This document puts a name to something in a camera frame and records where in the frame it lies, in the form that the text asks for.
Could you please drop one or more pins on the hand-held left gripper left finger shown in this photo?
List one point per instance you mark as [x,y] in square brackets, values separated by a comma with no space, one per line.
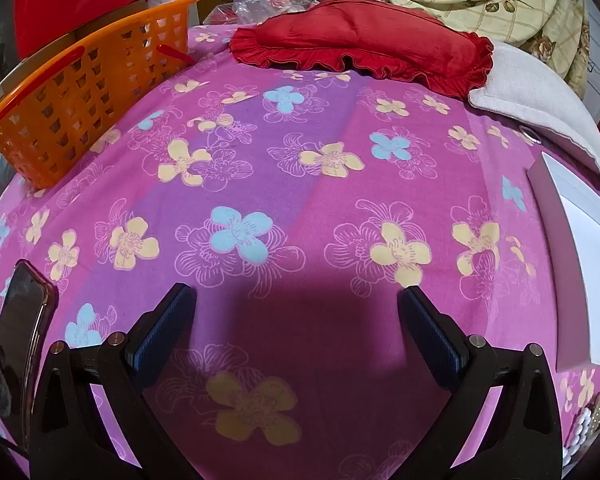
[162,325]

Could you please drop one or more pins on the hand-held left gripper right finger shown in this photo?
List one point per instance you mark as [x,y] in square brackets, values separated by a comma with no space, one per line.
[432,330]

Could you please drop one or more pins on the white cardboard box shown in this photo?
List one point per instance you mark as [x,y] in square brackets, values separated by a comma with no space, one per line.
[580,260]

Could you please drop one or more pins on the black smartphone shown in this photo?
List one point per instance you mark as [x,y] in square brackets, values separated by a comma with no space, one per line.
[17,340]

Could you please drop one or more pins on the pink floral bedsheet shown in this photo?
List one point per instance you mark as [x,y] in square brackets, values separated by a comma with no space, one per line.
[290,220]

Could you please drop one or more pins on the orange plastic basket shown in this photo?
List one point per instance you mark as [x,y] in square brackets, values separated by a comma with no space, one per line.
[80,105]

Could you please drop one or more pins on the white pillow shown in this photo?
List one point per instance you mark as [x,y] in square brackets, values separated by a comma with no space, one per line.
[540,95]

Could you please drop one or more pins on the red ruffled cushion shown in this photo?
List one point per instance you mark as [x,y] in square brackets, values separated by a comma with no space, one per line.
[360,35]

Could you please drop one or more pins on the beige floral quilt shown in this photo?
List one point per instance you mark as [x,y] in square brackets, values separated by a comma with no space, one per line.
[495,0]

